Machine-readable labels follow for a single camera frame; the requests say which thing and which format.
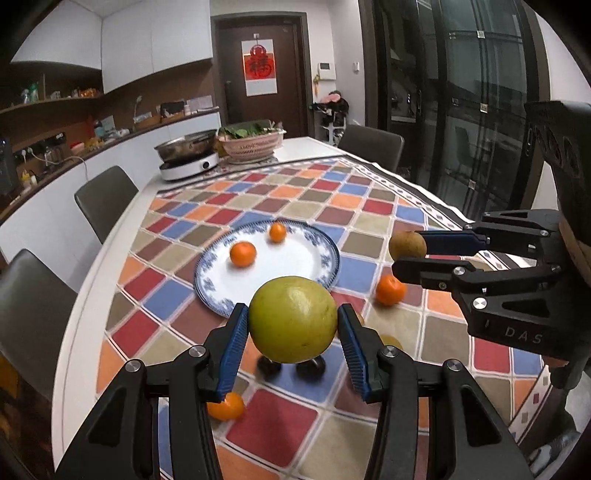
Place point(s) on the stainless steel pot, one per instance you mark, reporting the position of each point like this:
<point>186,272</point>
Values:
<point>184,145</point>

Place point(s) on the black countertop appliance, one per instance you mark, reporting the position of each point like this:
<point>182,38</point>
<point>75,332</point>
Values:
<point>7,164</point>

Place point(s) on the dark brown door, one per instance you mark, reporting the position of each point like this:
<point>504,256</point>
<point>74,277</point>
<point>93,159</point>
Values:
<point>291,69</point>

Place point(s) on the plush toy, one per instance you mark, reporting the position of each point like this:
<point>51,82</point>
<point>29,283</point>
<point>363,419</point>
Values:
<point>336,101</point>

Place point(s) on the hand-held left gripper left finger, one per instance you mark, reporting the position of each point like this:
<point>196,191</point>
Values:
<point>234,350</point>

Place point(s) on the dark purple plum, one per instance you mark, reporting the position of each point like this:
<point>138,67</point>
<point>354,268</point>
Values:
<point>311,368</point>
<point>269,367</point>

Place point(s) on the white induction cooker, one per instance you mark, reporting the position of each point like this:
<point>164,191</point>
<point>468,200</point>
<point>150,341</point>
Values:
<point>194,167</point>

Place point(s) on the white stool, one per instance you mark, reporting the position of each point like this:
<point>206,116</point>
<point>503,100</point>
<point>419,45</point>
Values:
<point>333,127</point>

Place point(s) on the green leafy vegetables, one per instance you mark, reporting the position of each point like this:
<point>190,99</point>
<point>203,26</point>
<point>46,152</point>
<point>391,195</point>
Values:
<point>244,129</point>

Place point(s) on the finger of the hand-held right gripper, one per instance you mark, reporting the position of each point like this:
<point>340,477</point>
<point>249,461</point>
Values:
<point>450,240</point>
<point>429,274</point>

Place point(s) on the blue-rimmed white plate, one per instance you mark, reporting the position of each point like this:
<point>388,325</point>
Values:
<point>291,265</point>

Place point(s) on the white upper cabinets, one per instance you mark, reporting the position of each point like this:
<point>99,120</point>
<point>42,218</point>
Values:
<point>152,41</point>

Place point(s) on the black framed glass sliding door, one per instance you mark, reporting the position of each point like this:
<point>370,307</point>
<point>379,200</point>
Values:
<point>461,115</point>

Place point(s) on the white wall intercom panel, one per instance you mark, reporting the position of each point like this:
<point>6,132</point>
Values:
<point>327,70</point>

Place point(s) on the white base cabinet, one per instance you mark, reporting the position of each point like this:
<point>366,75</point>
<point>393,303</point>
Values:
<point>55,203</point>

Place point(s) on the small orange mandarin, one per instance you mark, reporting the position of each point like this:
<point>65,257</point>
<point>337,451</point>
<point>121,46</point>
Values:
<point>277,232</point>

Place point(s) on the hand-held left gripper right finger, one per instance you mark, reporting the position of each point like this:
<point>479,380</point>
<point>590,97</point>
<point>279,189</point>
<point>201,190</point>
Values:
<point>352,353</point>

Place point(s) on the colourful checkered tablecloth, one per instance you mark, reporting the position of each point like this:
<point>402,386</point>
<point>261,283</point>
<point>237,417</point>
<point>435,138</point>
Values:
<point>277,427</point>

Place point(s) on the pink plastic basket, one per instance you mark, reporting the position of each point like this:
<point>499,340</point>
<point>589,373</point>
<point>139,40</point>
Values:
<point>251,147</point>

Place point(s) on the red and white door poster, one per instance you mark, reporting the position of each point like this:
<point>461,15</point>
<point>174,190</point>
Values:
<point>258,69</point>

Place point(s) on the grey dining chair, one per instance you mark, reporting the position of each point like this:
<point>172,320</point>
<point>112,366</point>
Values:
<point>371,145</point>
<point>106,203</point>
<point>32,314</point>

